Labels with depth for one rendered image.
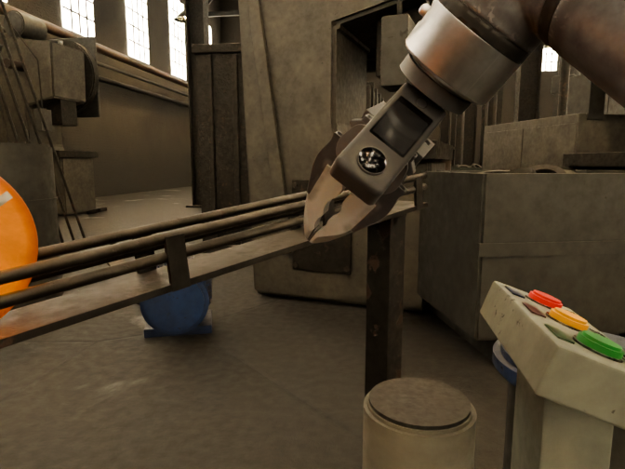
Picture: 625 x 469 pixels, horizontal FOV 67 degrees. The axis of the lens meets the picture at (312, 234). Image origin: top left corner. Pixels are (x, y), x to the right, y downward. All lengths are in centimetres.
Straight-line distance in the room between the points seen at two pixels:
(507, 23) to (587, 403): 32
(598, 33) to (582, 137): 326
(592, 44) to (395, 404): 38
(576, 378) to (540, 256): 150
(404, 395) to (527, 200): 142
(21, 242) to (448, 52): 39
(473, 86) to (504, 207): 146
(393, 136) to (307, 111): 220
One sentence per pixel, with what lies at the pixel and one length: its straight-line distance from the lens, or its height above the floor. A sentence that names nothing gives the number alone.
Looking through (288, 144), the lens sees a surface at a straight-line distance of 262.
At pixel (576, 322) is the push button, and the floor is 61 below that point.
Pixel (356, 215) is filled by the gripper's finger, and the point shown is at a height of 72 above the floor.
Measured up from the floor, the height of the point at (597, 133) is 97.
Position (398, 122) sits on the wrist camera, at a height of 81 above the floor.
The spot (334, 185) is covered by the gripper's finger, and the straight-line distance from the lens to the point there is 48.
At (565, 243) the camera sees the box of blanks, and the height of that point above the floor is 48.
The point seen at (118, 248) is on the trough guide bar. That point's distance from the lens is 49.
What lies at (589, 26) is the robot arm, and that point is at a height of 86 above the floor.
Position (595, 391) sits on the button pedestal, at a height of 58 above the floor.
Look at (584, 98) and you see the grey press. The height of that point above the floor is 120.
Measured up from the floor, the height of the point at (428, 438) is 51.
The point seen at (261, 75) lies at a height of 124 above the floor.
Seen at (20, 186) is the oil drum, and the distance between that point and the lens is 289.
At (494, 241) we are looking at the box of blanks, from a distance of 186.
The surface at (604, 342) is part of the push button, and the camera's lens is 52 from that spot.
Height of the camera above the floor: 77
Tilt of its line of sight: 8 degrees down
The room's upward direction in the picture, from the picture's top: straight up
